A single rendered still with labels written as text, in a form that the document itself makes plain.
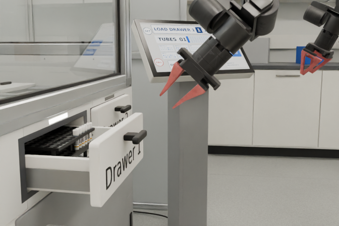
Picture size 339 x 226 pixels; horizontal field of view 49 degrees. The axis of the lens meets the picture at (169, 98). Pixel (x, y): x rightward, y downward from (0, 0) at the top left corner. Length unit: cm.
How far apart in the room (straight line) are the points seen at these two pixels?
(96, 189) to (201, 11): 38
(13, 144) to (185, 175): 122
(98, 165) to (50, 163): 10
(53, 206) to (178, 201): 108
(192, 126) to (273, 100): 204
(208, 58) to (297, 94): 307
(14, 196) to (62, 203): 18
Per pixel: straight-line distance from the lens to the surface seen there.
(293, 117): 377
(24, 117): 68
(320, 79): 378
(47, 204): 79
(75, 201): 92
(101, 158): 63
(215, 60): 70
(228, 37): 70
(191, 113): 173
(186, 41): 170
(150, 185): 257
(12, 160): 67
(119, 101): 112
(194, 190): 185
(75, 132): 79
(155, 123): 245
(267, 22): 74
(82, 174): 66
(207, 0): 74
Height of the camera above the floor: 108
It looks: 8 degrees down
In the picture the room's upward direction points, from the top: straight up
